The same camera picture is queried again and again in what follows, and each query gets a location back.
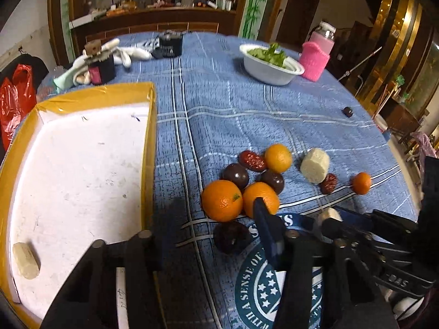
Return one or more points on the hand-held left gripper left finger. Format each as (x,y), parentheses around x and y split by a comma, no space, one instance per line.
(140,255)

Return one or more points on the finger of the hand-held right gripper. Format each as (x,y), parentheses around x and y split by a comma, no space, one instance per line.
(353,214)
(346,231)

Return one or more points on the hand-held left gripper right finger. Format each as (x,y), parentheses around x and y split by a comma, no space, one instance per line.
(269,233)

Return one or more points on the cream peeled sugarcane chunk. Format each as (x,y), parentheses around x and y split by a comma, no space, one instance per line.
(315,165)
(328,214)
(25,260)

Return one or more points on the small orange mandarin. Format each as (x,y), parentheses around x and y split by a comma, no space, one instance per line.
(362,182)

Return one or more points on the dark purple passion fruit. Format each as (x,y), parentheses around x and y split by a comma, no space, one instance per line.
(231,236)
(348,112)
(272,180)
(235,175)

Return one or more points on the red jujube date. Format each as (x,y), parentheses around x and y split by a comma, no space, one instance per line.
(329,183)
(253,160)

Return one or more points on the yellow taped white foam box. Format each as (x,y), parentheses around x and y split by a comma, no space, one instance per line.
(85,178)

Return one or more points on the blue plaid tablecloth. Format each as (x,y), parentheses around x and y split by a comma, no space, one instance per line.
(223,109)

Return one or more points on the thin metal rod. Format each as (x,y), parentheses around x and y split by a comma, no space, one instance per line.
(360,63)

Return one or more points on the pink knit sleeved bottle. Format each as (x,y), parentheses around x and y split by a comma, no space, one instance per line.
(315,60)

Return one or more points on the white bowl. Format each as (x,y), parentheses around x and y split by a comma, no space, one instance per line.
(271,72)

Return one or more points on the green lettuce leaves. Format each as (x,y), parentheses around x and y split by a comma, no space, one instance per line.
(271,54)

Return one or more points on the black box with red label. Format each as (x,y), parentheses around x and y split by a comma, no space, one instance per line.
(101,70)

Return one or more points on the mint green cloth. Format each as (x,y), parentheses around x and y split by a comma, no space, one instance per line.
(65,78)

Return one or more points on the red plastic bag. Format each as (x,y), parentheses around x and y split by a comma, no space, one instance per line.
(15,99)

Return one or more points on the white work glove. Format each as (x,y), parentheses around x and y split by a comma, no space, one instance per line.
(109,45)
(133,54)

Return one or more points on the brown wooden door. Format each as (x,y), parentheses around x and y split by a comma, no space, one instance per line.
(301,10)

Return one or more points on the small brown cardboard piece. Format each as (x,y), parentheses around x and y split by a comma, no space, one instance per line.
(92,48)

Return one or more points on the black jacket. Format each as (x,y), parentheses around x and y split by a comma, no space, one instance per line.
(36,67)

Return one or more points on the wooden sideboard counter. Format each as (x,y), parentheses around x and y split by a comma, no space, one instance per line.
(137,17)

